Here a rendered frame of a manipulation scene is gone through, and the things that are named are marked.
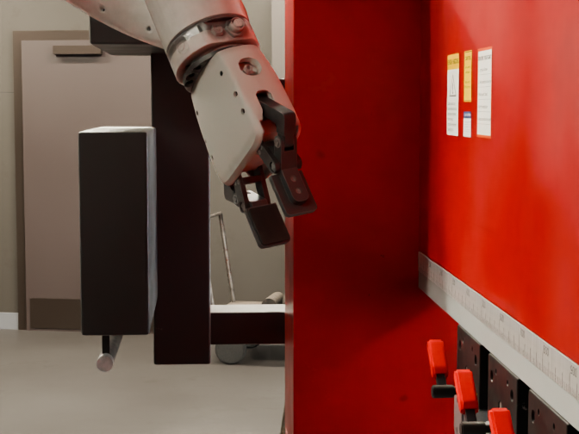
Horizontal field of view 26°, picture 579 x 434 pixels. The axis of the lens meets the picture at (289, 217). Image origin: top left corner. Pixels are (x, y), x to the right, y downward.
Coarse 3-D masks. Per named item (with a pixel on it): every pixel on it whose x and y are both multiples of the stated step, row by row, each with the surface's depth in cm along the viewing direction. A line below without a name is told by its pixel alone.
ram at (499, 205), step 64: (448, 0) 182; (512, 0) 143; (576, 0) 117; (512, 64) 143; (576, 64) 118; (512, 128) 143; (576, 128) 118; (448, 192) 182; (512, 192) 143; (576, 192) 118; (448, 256) 183; (512, 256) 144; (576, 256) 118; (576, 320) 118
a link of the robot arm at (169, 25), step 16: (144, 0) 119; (160, 0) 116; (176, 0) 115; (192, 0) 115; (208, 0) 115; (224, 0) 115; (160, 16) 116; (176, 16) 115; (192, 16) 114; (208, 16) 114; (160, 32) 117; (176, 32) 115
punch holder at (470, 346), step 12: (468, 336) 168; (468, 348) 168; (480, 348) 161; (468, 360) 168; (480, 360) 161; (480, 372) 161; (480, 384) 161; (456, 396) 175; (480, 396) 161; (456, 408) 175; (480, 408) 161; (456, 420) 175; (480, 420) 161; (456, 432) 175
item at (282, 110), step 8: (264, 96) 111; (264, 104) 110; (272, 104) 110; (280, 104) 110; (264, 112) 110; (272, 112) 109; (280, 112) 108; (288, 112) 108; (272, 120) 109; (280, 120) 108; (288, 120) 108; (280, 128) 108; (288, 128) 108; (288, 136) 108; (288, 144) 108
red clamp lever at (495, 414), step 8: (496, 408) 137; (504, 408) 137; (496, 416) 136; (504, 416) 136; (496, 424) 135; (504, 424) 135; (512, 424) 136; (496, 432) 135; (504, 432) 134; (512, 432) 135
